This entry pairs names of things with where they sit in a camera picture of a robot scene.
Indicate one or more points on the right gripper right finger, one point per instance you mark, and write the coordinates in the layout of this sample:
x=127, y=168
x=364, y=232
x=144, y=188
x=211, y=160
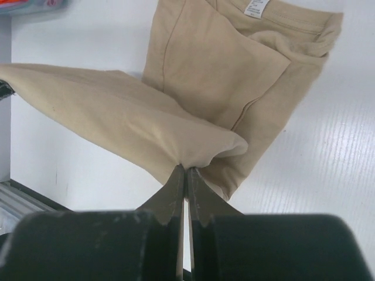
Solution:
x=229, y=245

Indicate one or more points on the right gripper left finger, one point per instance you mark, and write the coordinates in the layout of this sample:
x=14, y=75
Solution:
x=144, y=244

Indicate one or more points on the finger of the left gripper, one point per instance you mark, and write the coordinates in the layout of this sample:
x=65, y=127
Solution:
x=5, y=90

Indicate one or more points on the beige t shirt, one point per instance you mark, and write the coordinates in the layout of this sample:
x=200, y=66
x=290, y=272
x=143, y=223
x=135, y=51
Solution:
x=220, y=82

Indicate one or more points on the teal plastic basket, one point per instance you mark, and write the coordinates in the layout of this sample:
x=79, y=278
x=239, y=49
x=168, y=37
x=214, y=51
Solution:
x=12, y=8

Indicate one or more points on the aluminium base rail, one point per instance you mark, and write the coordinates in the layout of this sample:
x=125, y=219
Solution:
x=19, y=200

